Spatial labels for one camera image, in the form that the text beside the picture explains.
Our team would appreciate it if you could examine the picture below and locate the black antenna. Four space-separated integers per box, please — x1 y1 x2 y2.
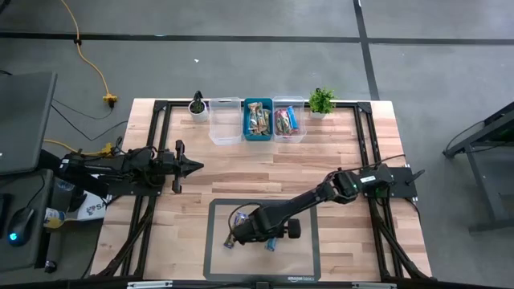
404 168 426 186

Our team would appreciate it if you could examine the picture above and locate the light blue orange granola bar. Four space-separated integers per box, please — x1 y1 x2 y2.
247 102 259 134
254 102 267 136
262 108 273 136

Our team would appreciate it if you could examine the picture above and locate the yellow white bottle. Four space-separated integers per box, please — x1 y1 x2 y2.
43 207 67 230

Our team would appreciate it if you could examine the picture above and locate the white printed bag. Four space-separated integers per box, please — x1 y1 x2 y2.
75 191 108 222

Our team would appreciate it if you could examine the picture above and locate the light blue snack bag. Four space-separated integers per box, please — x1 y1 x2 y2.
223 211 250 250

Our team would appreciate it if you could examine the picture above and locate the black metal stand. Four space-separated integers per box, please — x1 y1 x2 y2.
443 100 514 234

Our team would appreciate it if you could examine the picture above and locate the tan baking mat grey border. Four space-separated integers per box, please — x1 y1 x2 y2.
202 197 322 283

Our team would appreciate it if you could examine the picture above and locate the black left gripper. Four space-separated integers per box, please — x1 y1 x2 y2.
162 140 205 194

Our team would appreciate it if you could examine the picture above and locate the black computer mouse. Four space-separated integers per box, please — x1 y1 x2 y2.
6 206 36 247

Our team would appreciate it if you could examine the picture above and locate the black aluminium table frame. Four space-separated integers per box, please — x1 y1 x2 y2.
90 98 434 289

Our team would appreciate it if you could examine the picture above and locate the black computer monitor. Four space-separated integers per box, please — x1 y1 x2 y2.
0 71 58 177

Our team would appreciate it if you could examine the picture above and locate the grey desk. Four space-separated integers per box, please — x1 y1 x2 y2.
0 168 55 278

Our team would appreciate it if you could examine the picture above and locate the small dark plant white pot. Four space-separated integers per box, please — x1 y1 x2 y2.
187 90 210 124

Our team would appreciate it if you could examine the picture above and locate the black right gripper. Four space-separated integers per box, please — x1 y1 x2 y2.
232 212 302 246

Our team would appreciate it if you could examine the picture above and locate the yellow power cord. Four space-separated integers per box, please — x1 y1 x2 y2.
43 138 116 158
59 0 120 109

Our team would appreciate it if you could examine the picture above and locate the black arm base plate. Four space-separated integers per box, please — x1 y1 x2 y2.
361 165 419 201
106 178 164 197

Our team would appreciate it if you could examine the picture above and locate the silver aluminium extrusion bar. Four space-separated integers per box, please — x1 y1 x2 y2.
351 282 398 289
126 280 174 289

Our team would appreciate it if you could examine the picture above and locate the green snack bag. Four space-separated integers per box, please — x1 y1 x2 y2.
279 108 292 136

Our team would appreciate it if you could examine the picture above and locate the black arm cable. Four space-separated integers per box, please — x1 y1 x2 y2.
226 153 406 242

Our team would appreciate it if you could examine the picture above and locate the leafy green plant white pot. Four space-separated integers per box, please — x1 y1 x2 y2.
308 87 337 120

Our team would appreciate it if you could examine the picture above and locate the teal plastic bin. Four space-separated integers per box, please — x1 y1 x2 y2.
242 97 275 142

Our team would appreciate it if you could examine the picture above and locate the blue silver granola bar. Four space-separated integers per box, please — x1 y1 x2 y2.
286 105 300 130

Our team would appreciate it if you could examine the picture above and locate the clear plastic bin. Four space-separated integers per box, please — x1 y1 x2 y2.
271 95 308 145
207 96 245 146

